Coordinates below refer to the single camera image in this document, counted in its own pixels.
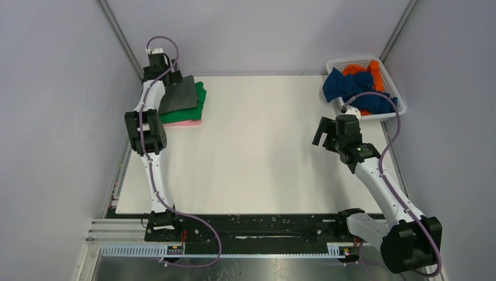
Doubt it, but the grey t-shirt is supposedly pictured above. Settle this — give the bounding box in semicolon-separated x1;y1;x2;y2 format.
158;76;198;115

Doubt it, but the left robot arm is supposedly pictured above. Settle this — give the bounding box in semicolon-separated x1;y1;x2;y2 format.
125;48;182;241

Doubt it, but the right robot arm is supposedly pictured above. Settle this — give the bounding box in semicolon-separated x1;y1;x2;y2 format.
312;114;442;274

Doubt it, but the blue t-shirt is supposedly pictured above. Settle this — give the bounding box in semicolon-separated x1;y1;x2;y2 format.
322;68;398;115

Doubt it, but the white plastic basket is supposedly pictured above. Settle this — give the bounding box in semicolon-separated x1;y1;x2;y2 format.
325;56;407;121

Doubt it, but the folded green t-shirt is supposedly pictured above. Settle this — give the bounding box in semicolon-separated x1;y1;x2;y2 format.
160;81;207;124

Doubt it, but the folded pink t-shirt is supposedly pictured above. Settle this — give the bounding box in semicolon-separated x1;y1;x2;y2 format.
163;119;202;126

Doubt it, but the orange t-shirt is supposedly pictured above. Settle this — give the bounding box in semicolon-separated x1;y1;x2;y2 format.
342;60;390;116

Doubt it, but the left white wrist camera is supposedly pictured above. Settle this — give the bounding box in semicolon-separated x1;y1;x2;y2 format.
146;47;164;55

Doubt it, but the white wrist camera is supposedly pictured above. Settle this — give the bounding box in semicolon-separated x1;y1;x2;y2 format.
146;47;164;55
341;107;361;120

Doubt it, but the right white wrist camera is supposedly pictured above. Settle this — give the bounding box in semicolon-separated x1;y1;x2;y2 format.
341;107;361;120

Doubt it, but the white slotted cable duct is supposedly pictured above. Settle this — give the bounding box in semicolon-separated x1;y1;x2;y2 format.
100;242;358;259

